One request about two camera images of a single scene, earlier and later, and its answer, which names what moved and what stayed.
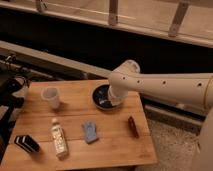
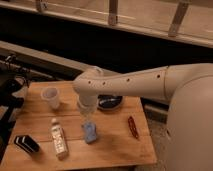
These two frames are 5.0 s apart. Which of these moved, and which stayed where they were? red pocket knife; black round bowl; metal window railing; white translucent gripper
Moved: white translucent gripper
Stayed: black round bowl; metal window railing; red pocket knife
